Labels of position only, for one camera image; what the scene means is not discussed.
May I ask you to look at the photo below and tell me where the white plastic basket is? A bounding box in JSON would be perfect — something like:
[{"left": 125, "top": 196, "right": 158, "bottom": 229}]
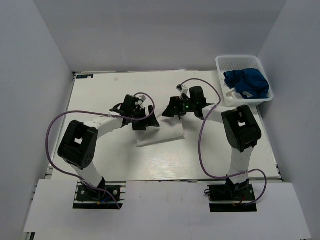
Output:
[{"left": 215, "top": 55, "right": 274, "bottom": 107}]

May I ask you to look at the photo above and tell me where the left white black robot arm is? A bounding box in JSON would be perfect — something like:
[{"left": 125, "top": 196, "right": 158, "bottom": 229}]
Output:
[{"left": 57, "top": 93, "right": 160, "bottom": 200}]

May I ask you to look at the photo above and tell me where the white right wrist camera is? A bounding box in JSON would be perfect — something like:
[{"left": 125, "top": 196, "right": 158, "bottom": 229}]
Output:
[{"left": 176, "top": 84, "right": 189, "bottom": 95}]

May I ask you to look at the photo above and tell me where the white green raglan t-shirt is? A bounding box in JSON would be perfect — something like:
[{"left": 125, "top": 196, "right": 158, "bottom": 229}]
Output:
[{"left": 135, "top": 116, "right": 185, "bottom": 147}]

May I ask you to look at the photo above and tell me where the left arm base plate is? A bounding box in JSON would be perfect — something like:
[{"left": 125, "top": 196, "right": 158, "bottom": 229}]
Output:
[{"left": 73, "top": 182, "right": 127, "bottom": 210}]

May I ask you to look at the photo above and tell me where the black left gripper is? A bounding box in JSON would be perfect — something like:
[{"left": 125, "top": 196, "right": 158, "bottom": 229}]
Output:
[{"left": 130, "top": 104, "right": 159, "bottom": 130}]

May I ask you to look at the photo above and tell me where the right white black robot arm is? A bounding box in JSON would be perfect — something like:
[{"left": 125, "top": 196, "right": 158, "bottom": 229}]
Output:
[{"left": 162, "top": 84, "right": 262, "bottom": 200}]

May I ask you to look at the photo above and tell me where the blue t-shirt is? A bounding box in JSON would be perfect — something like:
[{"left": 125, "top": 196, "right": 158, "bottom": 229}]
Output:
[{"left": 223, "top": 68, "right": 270, "bottom": 100}]

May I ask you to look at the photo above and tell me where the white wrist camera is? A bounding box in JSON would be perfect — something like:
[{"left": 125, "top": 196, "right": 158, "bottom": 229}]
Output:
[
  {"left": 135, "top": 95, "right": 147, "bottom": 106},
  {"left": 176, "top": 84, "right": 189, "bottom": 95}
]

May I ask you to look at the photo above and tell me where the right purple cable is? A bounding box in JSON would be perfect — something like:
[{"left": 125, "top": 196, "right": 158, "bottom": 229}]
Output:
[{"left": 176, "top": 78, "right": 268, "bottom": 207}]

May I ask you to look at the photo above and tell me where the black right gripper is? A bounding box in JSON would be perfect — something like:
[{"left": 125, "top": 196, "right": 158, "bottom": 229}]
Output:
[{"left": 162, "top": 95, "right": 197, "bottom": 117}]

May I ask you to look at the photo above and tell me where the dark label sticker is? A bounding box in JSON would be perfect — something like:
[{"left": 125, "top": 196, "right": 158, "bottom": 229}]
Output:
[{"left": 76, "top": 74, "right": 94, "bottom": 79}]

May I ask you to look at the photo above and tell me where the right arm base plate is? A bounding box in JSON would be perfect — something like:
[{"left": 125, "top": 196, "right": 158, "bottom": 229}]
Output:
[{"left": 204, "top": 184, "right": 258, "bottom": 213}]

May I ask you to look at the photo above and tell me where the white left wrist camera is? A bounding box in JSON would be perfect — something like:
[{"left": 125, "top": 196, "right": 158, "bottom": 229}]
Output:
[{"left": 135, "top": 95, "right": 147, "bottom": 106}]

